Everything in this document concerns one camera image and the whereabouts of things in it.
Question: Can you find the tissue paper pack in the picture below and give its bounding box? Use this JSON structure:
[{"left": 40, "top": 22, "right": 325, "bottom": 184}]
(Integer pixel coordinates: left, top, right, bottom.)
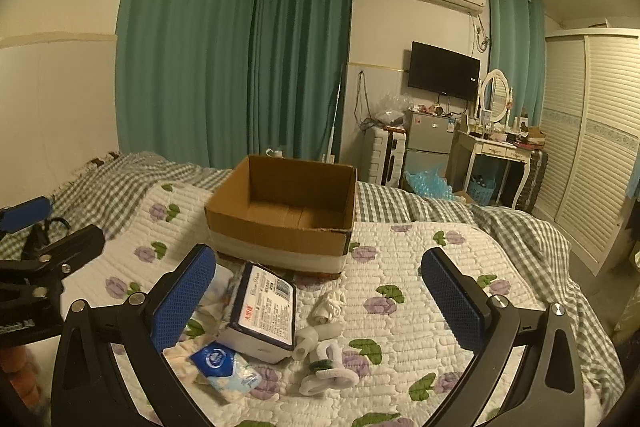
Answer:
[{"left": 216, "top": 262, "right": 296, "bottom": 364}]

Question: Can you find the white sock green band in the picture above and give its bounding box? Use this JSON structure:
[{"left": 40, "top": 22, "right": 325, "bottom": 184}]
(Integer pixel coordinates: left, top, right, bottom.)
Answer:
[{"left": 299, "top": 339, "right": 360, "bottom": 397}]

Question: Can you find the white ribbed sock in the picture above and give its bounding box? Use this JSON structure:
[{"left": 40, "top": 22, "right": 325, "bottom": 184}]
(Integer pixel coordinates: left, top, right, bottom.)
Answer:
[{"left": 308, "top": 289, "right": 346, "bottom": 326}]

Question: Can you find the grey checked bed sheet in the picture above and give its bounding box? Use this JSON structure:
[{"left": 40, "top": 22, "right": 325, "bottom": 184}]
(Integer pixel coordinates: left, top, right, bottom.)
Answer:
[{"left": 0, "top": 150, "right": 626, "bottom": 408}]

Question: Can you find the blue wet wipe packet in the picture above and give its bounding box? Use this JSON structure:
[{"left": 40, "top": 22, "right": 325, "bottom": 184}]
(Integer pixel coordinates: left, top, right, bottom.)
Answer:
[{"left": 190, "top": 341, "right": 262, "bottom": 402}]

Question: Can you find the white floral quilt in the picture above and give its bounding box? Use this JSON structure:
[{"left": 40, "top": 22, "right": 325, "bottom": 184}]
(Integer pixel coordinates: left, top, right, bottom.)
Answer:
[{"left": 63, "top": 182, "right": 603, "bottom": 426}]

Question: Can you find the white foam cylinder piece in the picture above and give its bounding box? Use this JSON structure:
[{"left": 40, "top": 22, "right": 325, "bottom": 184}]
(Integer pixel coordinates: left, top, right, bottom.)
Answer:
[{"left": 292, "top": 323, "right": 344, "bottom": 361}]

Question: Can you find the blue plastic basket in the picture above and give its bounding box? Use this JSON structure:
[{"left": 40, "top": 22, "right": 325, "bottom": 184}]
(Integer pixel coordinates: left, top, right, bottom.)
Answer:
[{"left": 465, "top": 176, "right": 496, "bottom": 206}]

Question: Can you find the white louvered wardrobe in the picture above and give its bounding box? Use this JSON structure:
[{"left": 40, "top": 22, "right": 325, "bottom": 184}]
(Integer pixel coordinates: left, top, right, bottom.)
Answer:
[{"left": 534, "top": 28, "right": 639, "bottom": 274}]

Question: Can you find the blue bubble wrap pile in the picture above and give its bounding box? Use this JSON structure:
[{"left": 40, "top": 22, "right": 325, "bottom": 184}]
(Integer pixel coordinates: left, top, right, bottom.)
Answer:
[{"left": 404, "top": 169, "right": 454, "bottom": 200}]

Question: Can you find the open cardboard box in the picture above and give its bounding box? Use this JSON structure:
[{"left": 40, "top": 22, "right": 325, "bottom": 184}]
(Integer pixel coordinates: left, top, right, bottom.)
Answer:
[{"left": 205, "top": 155, "right": 358, "bottom": 277}]

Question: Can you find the white dressing table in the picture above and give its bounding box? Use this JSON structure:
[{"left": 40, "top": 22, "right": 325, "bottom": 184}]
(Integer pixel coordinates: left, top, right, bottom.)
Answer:
[{"left": 445, "top": 130, "right": 533, "bottom": 209}]

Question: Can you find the large teal curtain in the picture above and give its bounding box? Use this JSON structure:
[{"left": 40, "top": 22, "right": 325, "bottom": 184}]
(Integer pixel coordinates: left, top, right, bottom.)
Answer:
[{"left": 115, "top": 0, "right": 352, "bottom": 168}]

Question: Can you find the grey mini fridge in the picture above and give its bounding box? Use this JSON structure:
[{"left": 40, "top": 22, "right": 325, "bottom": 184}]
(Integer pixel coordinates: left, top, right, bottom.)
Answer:
[{"left": 404, "top": 110, "right": 454, "bottom": 178}]

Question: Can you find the white hard suitcase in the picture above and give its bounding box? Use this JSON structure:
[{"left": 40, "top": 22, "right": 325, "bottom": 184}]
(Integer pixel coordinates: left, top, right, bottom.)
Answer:
[{"left": 360, "top": 127, "right": 407, "bottom": 187}]

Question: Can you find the white oval vanity mirror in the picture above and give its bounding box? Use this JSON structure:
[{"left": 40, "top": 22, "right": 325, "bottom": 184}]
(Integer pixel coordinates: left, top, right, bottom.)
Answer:
[{"left": 478, "top": 69, "right": 513, "bottom": 124}]

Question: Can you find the narrow teal curtain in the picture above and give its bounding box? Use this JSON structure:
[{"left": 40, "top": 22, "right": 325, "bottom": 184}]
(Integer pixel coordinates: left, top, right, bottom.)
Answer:
[{"left": 489, "top": 0, "right": 546, "bottom": 126}]

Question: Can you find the black wall television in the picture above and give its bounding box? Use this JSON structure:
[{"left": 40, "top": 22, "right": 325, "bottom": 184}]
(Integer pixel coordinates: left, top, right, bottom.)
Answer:
[{"left": 408, "top": 41, "right": 480, "bottom": 102}]

